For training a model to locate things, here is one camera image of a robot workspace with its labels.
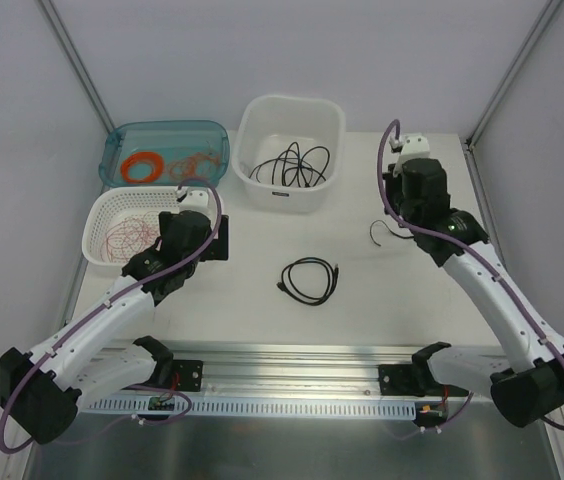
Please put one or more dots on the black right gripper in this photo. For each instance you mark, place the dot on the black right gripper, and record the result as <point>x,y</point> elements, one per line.
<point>392,181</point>

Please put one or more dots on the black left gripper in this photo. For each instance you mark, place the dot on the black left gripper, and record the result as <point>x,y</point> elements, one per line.
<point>216,238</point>

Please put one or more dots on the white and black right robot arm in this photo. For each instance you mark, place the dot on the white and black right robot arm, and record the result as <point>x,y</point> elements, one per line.
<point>529,385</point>

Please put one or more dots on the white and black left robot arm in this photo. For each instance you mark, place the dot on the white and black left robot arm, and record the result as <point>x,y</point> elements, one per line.
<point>45,388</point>

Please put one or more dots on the white perforated plastic basket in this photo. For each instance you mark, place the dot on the white perforated plastic basket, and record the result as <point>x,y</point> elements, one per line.
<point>124,221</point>

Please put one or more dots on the white deep plastic tub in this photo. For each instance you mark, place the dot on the white deep plastic tub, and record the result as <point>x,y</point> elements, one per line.
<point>288,152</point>

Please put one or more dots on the teal transparent plastic bin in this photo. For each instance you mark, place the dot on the teal transparent plastic bin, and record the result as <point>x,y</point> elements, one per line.
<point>164,153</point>

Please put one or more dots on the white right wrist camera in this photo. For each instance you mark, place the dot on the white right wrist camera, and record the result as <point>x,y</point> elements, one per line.
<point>408,147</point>

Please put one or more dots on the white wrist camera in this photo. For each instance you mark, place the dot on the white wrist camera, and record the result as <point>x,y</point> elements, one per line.
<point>408,147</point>
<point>193,198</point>

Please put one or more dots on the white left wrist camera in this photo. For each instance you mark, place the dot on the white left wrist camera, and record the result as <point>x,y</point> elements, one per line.
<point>193,198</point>

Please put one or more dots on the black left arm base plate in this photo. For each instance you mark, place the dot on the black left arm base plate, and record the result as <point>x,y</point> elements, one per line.
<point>187,372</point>

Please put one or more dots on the aluminium mounting rail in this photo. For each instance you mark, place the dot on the aluminium mounting rail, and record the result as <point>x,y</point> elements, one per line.
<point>290,371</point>

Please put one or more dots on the white slotted cable duct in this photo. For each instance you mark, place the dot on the white slotted cable duct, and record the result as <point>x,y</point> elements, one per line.
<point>152,405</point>

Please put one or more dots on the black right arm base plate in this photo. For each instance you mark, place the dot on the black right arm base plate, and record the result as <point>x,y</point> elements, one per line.
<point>401,380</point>

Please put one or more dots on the right aluminium frame post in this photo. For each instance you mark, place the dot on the right aluminium frame post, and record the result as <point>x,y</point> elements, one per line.
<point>543,21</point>

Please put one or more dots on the aluminium frame post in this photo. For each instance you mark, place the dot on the aluminium frame post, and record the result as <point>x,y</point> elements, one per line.
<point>543,21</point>
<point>66,43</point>

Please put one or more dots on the left aluminium frame post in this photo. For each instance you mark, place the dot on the left aluminium frame post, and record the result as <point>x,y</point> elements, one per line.
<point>66,43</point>

